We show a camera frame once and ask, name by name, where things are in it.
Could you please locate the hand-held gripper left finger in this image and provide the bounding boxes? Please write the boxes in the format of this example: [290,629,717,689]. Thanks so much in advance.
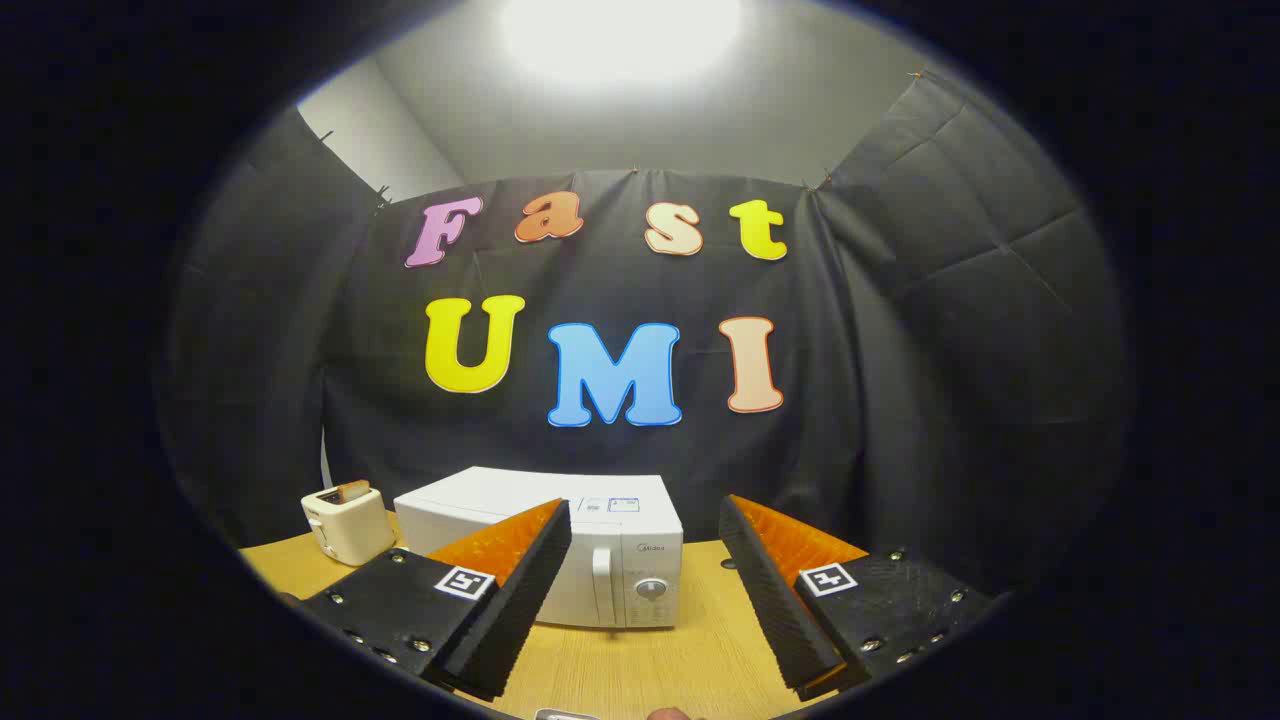
[300,498,573,701]

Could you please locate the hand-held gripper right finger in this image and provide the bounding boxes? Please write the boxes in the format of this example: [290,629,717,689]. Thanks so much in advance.
[718,494,1001,701]

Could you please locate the white microwave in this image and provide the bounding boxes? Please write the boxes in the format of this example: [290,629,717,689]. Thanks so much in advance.
[393,466,685,631]

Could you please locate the cream toaster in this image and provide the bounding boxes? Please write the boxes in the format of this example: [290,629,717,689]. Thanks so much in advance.
[301,482,397,568]

